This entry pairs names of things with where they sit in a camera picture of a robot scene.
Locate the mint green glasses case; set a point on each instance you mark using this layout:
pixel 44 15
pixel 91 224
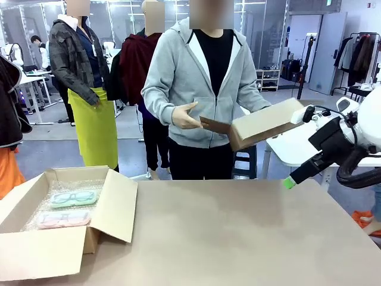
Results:
pixel 55 205

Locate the small cardboard box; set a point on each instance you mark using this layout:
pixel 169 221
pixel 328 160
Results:
pixel 262 125

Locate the mannequin camo jacket yellow skirt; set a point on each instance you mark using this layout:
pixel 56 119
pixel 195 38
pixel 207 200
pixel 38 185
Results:
pixel 95 128

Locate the person in grey hoodie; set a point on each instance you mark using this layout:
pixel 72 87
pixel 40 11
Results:
pixel 184 68

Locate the pink glasses case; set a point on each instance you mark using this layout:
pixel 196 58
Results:
pixel 43 225

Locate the grey open door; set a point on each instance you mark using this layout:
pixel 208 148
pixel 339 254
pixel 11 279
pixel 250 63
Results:
pixel 327 53

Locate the clear bubble wrap sheet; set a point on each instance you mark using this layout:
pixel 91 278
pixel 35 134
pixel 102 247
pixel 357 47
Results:
pixel 74 184

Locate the large cardboard box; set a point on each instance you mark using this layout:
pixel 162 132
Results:
pixel 38 253

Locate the white background desk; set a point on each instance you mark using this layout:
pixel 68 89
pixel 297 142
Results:
pixel 35 86

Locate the white shoe rack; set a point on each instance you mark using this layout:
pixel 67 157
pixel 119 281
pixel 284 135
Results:
pixel 268 80

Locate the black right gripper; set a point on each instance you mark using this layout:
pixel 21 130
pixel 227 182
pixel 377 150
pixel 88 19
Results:
pixel 333 138

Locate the dark-framed glasses in green case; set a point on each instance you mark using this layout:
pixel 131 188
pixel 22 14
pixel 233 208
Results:
pixel 73 197

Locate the glasses in pink case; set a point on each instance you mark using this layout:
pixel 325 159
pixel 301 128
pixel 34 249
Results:
pixel 64 217

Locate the black utility cart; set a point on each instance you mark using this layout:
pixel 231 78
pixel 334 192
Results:
pixel 360 92

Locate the mannequin with dark red garment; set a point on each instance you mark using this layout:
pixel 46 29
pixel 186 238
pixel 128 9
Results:
pixel 131 68

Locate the person in black-white jacket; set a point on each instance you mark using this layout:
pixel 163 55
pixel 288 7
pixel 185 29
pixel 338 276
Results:
pixel 41 53

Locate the black tripod stand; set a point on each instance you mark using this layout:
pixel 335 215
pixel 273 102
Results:
pixel 306 65

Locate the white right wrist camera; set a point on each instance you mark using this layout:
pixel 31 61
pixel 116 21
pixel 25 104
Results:
pixel 299 114

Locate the black clothes rack with coats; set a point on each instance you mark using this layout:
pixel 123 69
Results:
pixel 360 56

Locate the mannequin dark jacket orange skirt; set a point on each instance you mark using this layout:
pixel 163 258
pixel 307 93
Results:
pixel 9 101

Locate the person's right hand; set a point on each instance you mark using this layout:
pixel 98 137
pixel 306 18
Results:
pixel 186 117

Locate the person in blue jeans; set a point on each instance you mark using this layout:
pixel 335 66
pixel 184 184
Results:
pixel 376 205

